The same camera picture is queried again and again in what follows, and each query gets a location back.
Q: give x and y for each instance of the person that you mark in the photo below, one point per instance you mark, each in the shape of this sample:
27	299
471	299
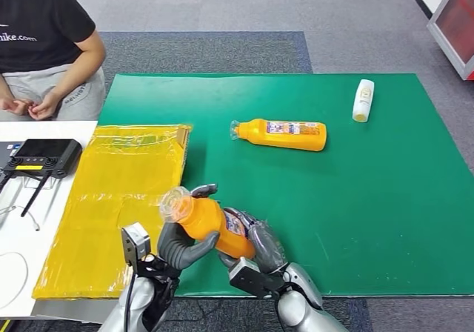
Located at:
37	15

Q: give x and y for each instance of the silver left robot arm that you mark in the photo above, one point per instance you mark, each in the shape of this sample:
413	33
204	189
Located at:
140	305

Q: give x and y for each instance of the small white bottle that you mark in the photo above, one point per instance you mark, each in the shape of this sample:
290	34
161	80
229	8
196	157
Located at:
363	101

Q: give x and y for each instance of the person's left forearm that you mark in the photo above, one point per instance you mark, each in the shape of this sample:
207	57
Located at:
79	67

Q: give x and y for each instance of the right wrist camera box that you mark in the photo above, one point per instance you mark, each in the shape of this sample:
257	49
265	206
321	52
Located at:
246	276

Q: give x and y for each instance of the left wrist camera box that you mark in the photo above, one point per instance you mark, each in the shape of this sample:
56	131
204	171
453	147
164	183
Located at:
135	244

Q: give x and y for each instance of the black remote controller with antennas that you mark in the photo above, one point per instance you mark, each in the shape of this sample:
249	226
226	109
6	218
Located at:
42	154

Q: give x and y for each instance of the person's right forearm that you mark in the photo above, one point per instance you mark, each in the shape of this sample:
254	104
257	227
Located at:
4	87

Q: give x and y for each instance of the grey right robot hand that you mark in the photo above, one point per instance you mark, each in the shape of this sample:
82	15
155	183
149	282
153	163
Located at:
268	248

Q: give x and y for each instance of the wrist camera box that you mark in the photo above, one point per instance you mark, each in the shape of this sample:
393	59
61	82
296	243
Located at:
246	276
135	244

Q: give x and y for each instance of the white and red cabinet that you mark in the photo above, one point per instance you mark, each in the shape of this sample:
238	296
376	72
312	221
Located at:
457	25

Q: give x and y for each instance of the person's right hand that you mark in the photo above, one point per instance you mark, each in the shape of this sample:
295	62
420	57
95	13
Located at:
13	105

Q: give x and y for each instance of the person's hand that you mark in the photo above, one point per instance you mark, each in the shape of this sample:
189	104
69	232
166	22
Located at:
44	108
13	105

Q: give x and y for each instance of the person's left hand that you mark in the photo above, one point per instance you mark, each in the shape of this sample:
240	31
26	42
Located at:
44	108

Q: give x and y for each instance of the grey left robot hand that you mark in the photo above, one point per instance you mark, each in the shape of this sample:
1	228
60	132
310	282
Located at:
177	248

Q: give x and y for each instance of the green table mat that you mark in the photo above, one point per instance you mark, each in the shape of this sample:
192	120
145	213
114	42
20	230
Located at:
333	197

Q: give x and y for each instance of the orange bottle with clear cap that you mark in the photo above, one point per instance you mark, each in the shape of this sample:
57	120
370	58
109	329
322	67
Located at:
207	222
285	137

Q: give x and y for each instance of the grey laptop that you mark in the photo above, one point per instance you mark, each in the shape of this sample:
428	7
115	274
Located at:
7	154

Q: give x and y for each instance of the cardboard box in yellow film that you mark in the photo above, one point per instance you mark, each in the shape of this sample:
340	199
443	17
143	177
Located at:
107	187

